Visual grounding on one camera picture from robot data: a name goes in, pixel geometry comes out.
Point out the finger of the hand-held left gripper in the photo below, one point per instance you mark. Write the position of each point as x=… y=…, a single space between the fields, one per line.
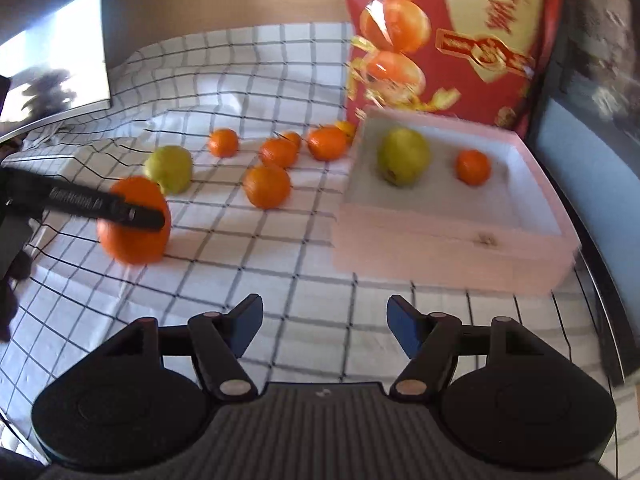
x=100 y=202

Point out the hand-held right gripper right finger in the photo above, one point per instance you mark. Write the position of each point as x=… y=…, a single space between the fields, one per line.
x=401 y=329

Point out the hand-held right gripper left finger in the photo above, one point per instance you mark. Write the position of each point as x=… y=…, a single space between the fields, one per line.
x=248 y=324

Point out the large orange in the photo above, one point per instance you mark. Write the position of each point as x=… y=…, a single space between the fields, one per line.
x=134 y=242

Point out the pink box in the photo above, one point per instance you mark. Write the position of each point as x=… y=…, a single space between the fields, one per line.
x=440 y=240

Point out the small mandarin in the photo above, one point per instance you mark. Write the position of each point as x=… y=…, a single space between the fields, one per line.
x=473 y=167
x=347 y=128
x=223 y=142
x=293 y=138
x=326 y=144
x=278 y=153
x=267 y=187

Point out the green apple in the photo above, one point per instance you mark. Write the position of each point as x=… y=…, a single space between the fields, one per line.
x=404 y=156
x=170 y=167

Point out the white checked tablecloth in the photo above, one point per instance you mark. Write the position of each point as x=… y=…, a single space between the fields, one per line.
x=300 y=255

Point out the flat screen monitor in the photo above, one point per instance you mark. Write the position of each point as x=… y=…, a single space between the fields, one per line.
x=55 y=55

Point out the dark framed panel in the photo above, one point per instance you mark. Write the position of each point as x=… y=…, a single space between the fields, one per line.
x=595 y=170

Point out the red orange-print gift bag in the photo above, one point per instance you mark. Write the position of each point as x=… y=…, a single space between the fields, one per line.
x=450 y=5

